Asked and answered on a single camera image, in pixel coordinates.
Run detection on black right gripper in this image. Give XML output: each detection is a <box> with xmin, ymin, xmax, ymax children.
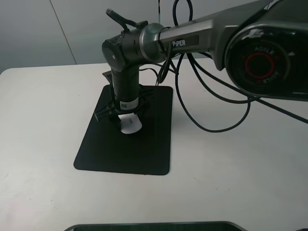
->
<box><xmin>95</xmin><ymin>100</ymin><xmax>147</xmax><ymax>130</ymax></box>

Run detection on white computer mouse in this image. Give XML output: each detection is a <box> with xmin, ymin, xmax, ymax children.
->
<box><xmin>118</xmin><ymin>113</ymin><xmax>142</xmax><ymax>134</ymax></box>

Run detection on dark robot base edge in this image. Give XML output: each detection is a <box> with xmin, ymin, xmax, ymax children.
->
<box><xmin>66</xmin><ymin>221</ymin><xmax>244</xmax><ymax>231</ymax></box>

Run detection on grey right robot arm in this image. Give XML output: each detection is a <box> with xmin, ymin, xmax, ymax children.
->
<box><xmin>94</xmin><ymin>0</ymin><xmax>308</xmax><ymax>127</ymax></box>

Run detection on black mouse pad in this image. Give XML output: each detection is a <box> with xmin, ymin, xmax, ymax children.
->
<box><xmin>74</xmin><ymin>86</ymin><xmax>173</xmax><ymax>176</ymax></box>

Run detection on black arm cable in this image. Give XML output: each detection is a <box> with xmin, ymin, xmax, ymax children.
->
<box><xmin>154</xmin><ymin>0</ymin><xmax>308</xmax><ymax>133</ymax></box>

